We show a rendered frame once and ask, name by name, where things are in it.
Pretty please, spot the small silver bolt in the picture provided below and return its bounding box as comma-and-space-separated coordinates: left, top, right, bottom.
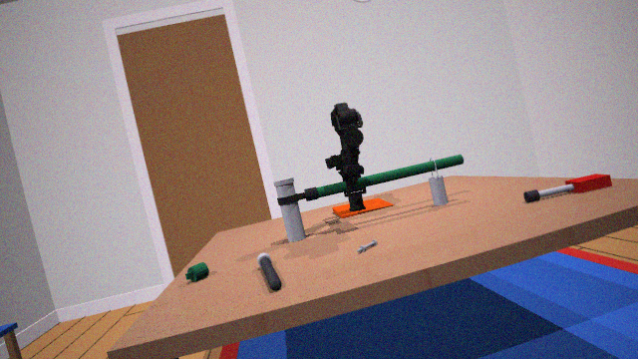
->
357, 239, 378, 252

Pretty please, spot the dark grey cup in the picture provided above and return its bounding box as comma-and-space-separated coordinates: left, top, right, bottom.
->
277, 187, 319, 205

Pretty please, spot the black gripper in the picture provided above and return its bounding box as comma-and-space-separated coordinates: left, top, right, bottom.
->
336, 147, 364, 194

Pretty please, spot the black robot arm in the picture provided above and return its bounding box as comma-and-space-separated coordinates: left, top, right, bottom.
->
325, 103, 366, 211

